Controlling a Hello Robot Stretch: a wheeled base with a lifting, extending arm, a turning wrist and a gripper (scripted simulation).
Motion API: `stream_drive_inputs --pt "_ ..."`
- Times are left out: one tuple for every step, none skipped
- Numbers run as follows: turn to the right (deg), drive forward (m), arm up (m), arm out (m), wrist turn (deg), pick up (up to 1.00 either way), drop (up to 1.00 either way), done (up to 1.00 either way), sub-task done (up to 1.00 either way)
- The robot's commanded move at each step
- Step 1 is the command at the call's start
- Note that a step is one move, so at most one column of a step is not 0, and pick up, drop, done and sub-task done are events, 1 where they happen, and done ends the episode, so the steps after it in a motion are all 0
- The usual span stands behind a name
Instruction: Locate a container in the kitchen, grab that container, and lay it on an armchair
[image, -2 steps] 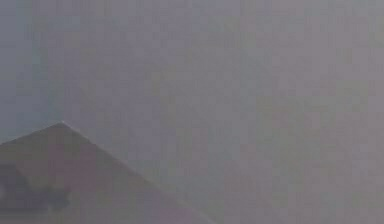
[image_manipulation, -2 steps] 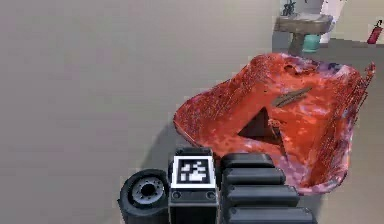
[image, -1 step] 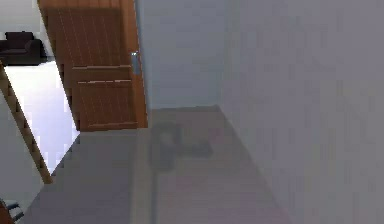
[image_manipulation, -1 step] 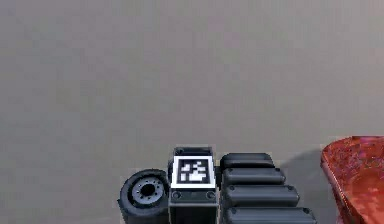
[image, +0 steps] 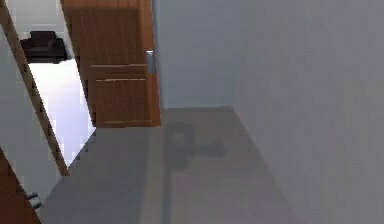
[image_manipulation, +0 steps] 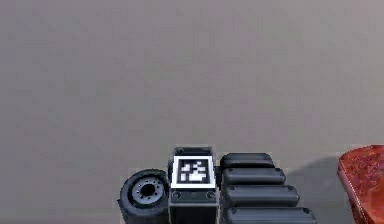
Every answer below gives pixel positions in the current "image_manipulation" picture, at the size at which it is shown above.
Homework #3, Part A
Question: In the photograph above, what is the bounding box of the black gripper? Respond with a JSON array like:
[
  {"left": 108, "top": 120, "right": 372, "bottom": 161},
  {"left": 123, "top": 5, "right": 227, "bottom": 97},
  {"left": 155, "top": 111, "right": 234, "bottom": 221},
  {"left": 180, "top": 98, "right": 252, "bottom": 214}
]
[{"left": 116, "top": 168, "right": 172, "bottom": 224}]

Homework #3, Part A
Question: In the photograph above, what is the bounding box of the red patterned armchair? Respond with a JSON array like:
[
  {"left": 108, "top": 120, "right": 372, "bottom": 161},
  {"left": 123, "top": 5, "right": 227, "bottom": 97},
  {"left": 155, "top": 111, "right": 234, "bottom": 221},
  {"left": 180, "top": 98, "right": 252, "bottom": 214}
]
[{"left": 336, "top": 144, "right": 384, "bottom": 224}]

